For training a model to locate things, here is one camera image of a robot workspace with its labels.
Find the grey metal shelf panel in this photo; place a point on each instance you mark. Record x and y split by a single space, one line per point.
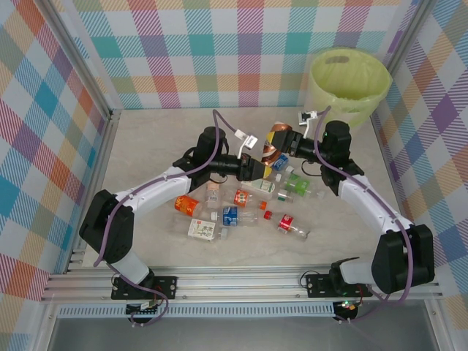
237 336

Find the green label plastic bottle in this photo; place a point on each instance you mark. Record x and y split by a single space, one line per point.
298 184

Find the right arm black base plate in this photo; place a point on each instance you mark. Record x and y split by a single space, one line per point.
318 285

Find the green white milk carton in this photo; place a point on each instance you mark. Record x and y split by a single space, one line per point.
265 187

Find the clear bottle small green label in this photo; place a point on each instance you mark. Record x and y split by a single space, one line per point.
282 197

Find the aluminium frame post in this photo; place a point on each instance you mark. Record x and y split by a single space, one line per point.
408 36
92 73

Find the bin with yellow-green bag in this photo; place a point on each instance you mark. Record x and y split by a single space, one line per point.
321 87

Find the long ribbed blue label bottle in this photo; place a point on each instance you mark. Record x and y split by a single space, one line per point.
230 216

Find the orange-red sleeve bottle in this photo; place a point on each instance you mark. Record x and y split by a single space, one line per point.
186 204

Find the orange cap red label bottle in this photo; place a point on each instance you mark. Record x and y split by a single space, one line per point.
241 197

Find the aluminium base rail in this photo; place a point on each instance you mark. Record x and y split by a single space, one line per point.
237 285

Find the right aluminium frame post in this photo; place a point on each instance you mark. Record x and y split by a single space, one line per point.
408 36

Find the left aluminium frame post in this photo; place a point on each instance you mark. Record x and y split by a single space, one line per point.
92 73

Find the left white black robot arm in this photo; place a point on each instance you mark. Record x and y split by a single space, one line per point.
161 194

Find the small clear white label bottle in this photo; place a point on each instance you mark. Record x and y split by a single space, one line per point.
212 195

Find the left aluminium table edge rail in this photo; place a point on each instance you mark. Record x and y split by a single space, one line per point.
102 164

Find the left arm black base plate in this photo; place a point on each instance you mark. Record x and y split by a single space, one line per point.
166 287

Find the square white orange label bottle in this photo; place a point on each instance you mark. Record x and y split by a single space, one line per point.
202 230

